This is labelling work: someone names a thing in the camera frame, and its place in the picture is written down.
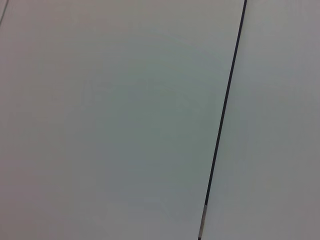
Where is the black wall seam strip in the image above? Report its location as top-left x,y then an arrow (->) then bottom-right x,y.
197,0 -> 248,240

